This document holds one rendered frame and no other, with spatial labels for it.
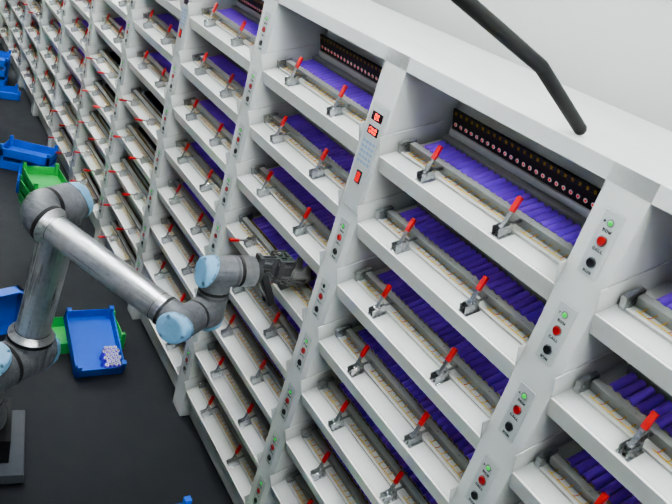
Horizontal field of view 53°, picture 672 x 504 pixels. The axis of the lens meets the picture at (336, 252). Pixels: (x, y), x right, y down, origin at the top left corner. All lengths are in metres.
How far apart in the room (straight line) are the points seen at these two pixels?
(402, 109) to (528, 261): 0.54
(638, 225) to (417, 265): 0.58
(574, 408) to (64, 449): 1.92
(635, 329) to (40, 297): 1.78
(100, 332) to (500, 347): 2.12
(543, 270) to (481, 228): 0.17
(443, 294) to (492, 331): 0.15
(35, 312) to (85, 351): 0.74
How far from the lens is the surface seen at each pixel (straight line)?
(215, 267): 1.91
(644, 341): 1.25
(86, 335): 3.16
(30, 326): 2.45
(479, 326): 1.47
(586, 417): 1.34
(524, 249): 1.40
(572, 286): 1.30
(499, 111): 1.43
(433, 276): 1.59
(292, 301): 2.07
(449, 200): 1.53
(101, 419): 2.87
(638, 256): 1.28
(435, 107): 1.76
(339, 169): 1.97
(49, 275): 2.33
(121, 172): 3.64
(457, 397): 1.56
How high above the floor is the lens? 1.90
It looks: 24 degrees down
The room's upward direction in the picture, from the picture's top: 18 degrees clockwise
